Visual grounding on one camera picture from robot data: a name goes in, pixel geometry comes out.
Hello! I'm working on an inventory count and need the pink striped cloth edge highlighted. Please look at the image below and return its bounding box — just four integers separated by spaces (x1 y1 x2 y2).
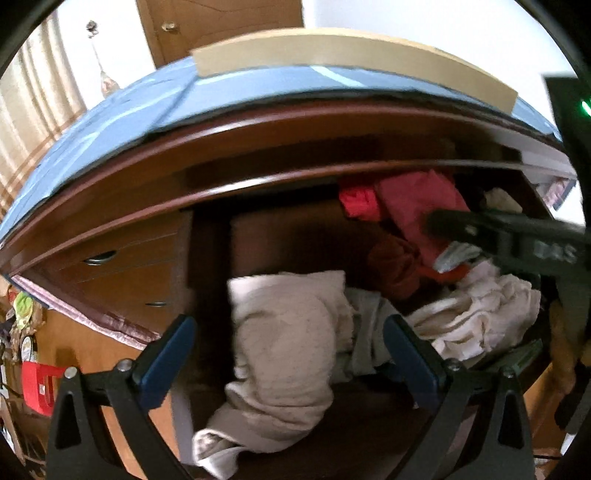
4 275 161 350

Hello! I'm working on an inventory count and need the beige towel-like underwear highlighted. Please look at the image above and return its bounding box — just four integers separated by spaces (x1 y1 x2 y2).
192 271 353 479

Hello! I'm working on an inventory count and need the curtain tassel on hook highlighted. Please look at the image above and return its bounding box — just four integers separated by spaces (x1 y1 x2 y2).
86 20 120 99

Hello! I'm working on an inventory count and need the small beige cloth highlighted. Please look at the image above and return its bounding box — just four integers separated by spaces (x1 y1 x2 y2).
485 188 523 214

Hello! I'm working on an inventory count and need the shallow cardboard box tray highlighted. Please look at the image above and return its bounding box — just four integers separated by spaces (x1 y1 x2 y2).
191 28 518 113

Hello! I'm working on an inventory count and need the blue plaid tablecloth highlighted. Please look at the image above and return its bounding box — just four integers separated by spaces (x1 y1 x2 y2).
0 55 565 241

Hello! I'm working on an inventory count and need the red plastic stool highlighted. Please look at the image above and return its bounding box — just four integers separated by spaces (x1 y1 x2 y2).
21 361 65 417

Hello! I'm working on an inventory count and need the beige striped curtain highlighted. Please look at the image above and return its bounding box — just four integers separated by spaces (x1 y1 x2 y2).
0 13 86 215

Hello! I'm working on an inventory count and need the dark red underwear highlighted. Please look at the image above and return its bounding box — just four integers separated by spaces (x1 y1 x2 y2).
339 170 470 300

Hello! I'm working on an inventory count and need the dark wooden dresser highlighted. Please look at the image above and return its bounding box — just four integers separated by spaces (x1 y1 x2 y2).
1 98 568 479

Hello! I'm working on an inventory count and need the white pink underwear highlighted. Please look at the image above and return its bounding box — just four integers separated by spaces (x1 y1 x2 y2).
406 260 542 364

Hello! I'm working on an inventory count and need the brown wooden door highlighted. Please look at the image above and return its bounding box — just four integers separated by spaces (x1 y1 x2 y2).
136 0 304 67

